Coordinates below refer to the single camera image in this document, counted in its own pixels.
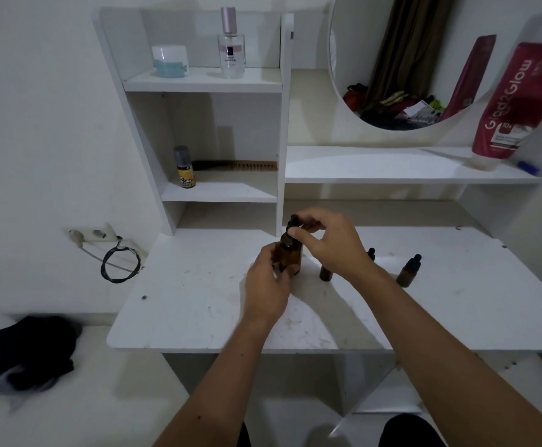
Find person's left hand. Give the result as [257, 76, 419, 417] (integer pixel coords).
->
[244, 242, 299, 327]

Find person's right hand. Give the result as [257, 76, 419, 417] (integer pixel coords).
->
[288, 208, 379, 284]

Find large amber glass bottle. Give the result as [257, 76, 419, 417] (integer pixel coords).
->
[278, 235, 303, 276]

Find person's left forearm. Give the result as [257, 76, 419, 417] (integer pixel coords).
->
[152, 314, 290, 447]

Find person's right forearm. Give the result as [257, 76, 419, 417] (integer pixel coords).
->
[352, 267, 542, 447]

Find small yellow label bottle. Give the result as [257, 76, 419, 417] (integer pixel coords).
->
[173, 145, 197, 189]

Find person's right leg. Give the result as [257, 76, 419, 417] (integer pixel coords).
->
[378, 413, 446, 447]

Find clear perfume bottle pink cap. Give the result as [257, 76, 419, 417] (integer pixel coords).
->
[217, 6, 247, 79]

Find white vanity desk with shelves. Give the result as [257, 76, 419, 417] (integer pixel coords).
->
[92, 6, 542, 447]

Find brown comb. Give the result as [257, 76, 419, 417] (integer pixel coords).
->
[191, 160, 279, 173]

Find round mirror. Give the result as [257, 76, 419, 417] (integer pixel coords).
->
[327, 0, 542, 132]

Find red cosmetic tube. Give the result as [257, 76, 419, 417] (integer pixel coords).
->
[471, 42, 542, 171]

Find black cloth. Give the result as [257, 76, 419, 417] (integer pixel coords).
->
[0, 315, 83, 394]

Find white and blue cream jar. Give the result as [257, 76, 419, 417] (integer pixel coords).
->
[151, 45, 190, 79]

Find black coiled cable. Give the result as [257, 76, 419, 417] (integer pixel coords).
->
[100, 236, 142, 284]

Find white wall socket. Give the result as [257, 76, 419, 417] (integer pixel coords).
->
[65, 224, 118, 245]

